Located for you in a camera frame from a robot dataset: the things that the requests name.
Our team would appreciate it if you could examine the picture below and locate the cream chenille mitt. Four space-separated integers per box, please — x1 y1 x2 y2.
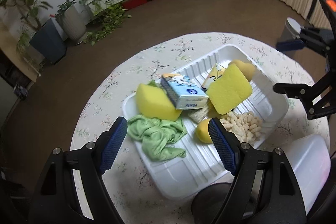
220 111 263 145

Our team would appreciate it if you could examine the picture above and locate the green cloth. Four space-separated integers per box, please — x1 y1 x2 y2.
127 114 187 161

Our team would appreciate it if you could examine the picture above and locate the white plastic tray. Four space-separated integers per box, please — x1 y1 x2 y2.
135 44 288 200

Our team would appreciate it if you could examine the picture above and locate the black cylindrical container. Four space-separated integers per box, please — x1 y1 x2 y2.
190 182 255 224

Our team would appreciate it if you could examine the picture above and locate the tan gourd-shaped sponge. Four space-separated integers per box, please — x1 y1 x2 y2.
229 59 256 82

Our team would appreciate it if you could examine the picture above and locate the translucent plastic container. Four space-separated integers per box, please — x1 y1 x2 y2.
281 134 331 213

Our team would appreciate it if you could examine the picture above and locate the grey trash can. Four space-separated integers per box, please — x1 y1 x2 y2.
278 17 302 42

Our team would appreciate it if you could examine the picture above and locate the large yellow sponge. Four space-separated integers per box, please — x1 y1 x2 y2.
135 84 182 121

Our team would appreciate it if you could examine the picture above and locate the plant in white ribbed pot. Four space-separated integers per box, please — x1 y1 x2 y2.
55 0 87 45

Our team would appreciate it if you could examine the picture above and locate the small blue bag on floor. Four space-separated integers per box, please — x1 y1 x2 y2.
14 84 28 101

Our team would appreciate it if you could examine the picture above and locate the white braided rope pad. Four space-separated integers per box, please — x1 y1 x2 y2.
187 103 212 123

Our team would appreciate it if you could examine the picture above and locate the trailing vine plant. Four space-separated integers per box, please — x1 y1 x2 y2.
78 0 130 46

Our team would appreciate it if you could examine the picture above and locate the blue tissue pack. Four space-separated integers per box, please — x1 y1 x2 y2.
202 63 225 90

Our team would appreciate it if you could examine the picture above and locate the tall plant dark pot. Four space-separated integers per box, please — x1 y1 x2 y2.
1 0 67 64

